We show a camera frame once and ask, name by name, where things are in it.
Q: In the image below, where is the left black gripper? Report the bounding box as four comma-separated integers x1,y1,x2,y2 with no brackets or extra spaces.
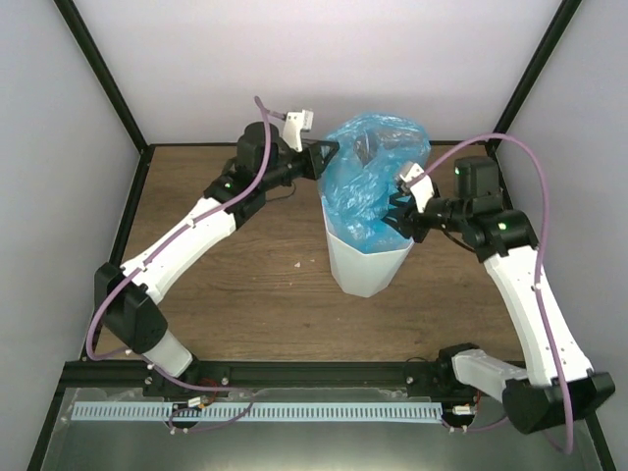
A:
259,138,339,190

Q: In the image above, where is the blue plastic trash bag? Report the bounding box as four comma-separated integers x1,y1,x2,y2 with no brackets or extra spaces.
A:
319,113,431,254

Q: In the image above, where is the white plastic trash bin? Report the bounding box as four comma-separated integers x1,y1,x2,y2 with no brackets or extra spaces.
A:
321,203,414,298

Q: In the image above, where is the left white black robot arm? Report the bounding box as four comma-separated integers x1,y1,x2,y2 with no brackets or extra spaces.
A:
93,122,340,396

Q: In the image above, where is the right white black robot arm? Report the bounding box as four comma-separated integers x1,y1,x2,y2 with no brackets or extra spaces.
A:
383,156,615,434

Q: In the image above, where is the grey metal front plate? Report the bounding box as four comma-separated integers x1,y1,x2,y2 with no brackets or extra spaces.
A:
41,389,602,470

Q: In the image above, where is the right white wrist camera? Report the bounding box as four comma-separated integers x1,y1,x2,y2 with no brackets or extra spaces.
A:
395,161,436,214

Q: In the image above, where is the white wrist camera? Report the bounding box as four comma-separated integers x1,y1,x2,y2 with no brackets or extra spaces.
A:
282,109,314,152
395,161,436,214

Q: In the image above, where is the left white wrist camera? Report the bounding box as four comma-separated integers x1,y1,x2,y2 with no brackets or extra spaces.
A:
282,109,314,152

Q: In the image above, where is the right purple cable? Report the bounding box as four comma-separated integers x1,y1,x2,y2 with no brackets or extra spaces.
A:
411,132,575,455

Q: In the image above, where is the purple cable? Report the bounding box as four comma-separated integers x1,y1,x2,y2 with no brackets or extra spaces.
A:
85,95,286,436
411,132,575,455

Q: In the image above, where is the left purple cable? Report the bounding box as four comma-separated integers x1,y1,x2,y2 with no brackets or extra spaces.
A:
85,95,286,436

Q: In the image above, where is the black enclosure frame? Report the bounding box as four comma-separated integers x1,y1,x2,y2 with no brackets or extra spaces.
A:
28,0,619,471

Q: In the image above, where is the black mounting rail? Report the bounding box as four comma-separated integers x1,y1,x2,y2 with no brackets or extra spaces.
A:
59,360,476,400

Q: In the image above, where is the light blue slotted cable duct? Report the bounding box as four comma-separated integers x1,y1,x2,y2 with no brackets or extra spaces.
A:
71,401,443,424

